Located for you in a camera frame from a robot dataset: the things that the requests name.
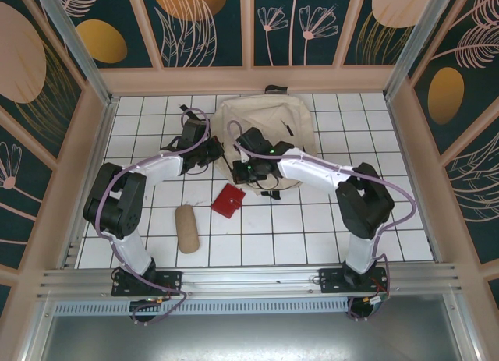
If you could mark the aluminium corner post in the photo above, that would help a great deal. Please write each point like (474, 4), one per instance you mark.
(74, 45)
(413, 45)

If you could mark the small green circuit board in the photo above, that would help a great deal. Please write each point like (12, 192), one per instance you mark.
(376, 299)

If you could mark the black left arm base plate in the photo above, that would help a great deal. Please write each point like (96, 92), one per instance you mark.
(171, 281)

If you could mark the aluminium mounting rail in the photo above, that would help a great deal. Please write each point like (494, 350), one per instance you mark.
(249, 279)

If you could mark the yellow power connector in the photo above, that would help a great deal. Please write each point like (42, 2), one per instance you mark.
(158, 299)

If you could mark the red snap wallet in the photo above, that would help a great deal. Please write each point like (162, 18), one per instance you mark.
(228, 201)

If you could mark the aluminium right corner post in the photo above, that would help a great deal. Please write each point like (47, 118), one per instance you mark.
(413, 45)

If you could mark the beige canvas backpack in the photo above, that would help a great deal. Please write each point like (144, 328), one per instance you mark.
(273, 119)

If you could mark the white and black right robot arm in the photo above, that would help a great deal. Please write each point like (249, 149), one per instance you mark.
(366, 201)

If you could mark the aluminium left corner post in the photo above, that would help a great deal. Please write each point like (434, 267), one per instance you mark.
(74, 45)

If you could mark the grey metal sheet panel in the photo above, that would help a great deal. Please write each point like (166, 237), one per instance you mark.
(249, 337)

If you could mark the aluminium side rail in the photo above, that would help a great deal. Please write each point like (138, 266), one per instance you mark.
(73, 253)

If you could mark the brown fabric pencil case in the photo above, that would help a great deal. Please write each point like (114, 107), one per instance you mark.
(187, 230)

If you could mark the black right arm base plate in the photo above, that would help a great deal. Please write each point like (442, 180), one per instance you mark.
(329, 281)

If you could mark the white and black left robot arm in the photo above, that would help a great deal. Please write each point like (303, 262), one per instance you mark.
(117, 197)

